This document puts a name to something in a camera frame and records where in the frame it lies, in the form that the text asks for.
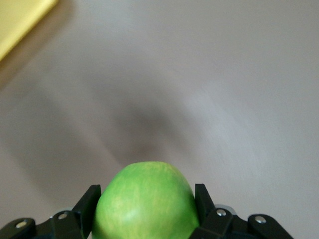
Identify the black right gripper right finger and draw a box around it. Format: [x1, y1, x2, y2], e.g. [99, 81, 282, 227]
[189, 183, 294, 239]

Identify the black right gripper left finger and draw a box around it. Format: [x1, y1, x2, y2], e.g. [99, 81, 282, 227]
[0, 184, 102, 239]

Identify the green apple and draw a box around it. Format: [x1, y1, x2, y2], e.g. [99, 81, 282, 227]
[91, 161, 200, 239]

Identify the yellow plastic tray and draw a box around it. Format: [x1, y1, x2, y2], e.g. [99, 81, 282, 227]
[0, 0, 59, 62]

